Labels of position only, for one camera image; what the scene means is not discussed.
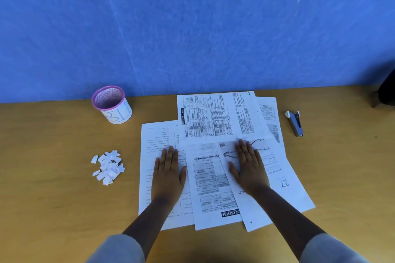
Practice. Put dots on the pile of white paper scraps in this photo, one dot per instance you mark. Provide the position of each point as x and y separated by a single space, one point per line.
108 167

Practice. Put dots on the person's left little finger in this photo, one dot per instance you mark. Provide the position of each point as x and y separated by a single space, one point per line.
157 166

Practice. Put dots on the person's left thumb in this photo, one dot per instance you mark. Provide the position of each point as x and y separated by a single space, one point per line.
184 174

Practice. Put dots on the person's left hand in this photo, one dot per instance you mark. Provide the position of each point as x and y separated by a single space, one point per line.
168 179

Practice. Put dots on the pink mesh cup, white label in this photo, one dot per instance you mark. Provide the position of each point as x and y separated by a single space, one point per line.
115 111

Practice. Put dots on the person's right hand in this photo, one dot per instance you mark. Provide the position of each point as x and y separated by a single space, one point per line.
249 173

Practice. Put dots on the person's left forearm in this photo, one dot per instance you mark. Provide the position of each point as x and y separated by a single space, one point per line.
145 229

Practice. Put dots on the paper sheet with black banner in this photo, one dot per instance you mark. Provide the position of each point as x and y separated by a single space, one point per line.
209 182

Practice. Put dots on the person's right little finger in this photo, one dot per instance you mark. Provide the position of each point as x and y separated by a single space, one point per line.
259 158

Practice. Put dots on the person's right thumb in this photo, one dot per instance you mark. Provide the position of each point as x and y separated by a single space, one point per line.
233 171

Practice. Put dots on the dark chair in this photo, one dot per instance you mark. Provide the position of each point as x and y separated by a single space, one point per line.
387 90

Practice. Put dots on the paper sheet with dense tables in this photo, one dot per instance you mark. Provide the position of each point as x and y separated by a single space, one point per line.
216 118

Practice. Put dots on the person's right middle finger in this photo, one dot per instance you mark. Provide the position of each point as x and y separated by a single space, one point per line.
245 151

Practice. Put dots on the paper sheet with curve drawing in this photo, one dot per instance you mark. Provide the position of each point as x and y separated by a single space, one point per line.
284 182

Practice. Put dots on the person's left middle finger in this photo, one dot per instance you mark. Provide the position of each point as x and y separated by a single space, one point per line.
171 158

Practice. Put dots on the white text-only paper sheet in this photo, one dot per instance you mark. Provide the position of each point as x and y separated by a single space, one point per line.
148 164

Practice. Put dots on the paper sheet with grey boxes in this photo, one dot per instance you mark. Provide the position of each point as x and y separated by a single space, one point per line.
271 111

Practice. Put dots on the person's right forearm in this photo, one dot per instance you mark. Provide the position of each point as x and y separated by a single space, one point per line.
296 229

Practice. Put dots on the blue and silver stapler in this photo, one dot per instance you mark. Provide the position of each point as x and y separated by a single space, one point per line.
295 124

